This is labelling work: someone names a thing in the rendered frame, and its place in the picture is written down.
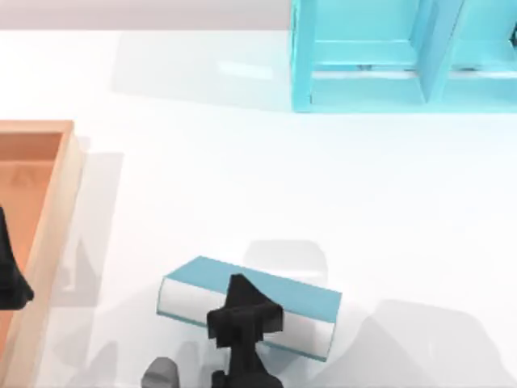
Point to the light blue rack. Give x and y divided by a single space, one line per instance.
363 52

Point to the teal book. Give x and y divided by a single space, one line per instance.
299 299

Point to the shallow salmon-coloured box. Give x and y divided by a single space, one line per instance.
48 194

